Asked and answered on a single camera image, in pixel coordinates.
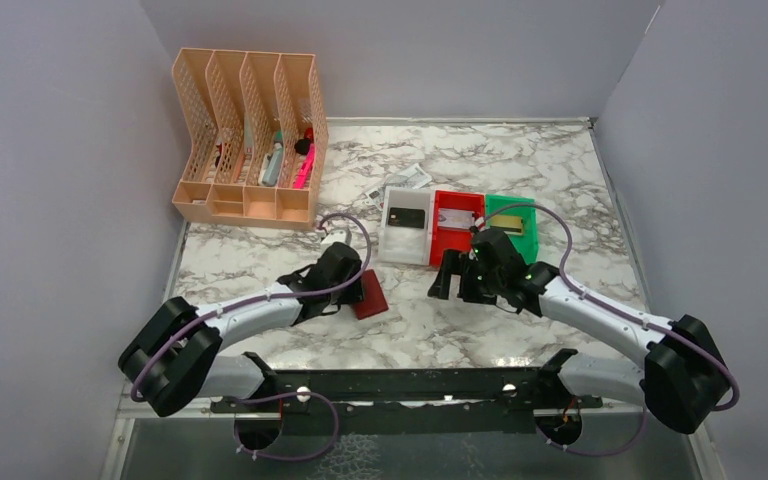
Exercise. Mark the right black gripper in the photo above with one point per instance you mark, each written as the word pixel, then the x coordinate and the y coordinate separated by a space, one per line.
pixel 453 263

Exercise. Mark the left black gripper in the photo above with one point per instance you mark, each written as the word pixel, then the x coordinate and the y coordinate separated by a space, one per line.
pixel 355 293

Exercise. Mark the red leather card holder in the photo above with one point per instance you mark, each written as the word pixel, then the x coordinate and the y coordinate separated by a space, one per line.
pixel 367 298

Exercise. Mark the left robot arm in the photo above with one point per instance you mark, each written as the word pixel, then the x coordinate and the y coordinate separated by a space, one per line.
pixel 173 358

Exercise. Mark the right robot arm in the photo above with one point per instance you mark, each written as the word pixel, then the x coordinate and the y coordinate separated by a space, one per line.
pixel 673 368

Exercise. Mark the silver credit card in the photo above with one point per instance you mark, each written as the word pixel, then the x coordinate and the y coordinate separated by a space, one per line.
pixel 455 219

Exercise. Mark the black credit card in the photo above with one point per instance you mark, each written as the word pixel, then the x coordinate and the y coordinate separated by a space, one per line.
pixel 404 217

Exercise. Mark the gold credit card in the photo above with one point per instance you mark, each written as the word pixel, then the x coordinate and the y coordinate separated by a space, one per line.
pixel 512 224

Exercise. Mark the red plastic bin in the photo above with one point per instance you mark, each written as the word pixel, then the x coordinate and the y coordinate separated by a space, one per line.
pixel 443 239

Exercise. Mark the white plastic bin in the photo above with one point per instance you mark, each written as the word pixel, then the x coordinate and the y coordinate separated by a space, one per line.
pixel 405 245

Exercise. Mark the green plastic bin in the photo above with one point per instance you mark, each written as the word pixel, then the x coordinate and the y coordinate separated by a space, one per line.
pixel 527 245

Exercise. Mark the pink highlighter pen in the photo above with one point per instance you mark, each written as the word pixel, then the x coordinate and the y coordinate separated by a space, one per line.
pixel 305 148

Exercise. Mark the paper receipts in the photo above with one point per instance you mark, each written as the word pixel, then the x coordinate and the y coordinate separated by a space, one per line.
pixel 411 177

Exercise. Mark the grey green marker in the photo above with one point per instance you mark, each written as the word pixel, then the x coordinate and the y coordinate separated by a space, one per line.
pixel 272 162

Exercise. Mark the peach plastic file organizer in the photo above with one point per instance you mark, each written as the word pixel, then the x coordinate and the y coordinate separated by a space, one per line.
pixel 233 103

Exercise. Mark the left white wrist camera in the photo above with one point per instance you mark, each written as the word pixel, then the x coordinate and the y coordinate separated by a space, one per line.
pixel 331 235

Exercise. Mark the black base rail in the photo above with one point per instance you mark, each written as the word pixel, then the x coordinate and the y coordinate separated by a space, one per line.
pixel 405 401

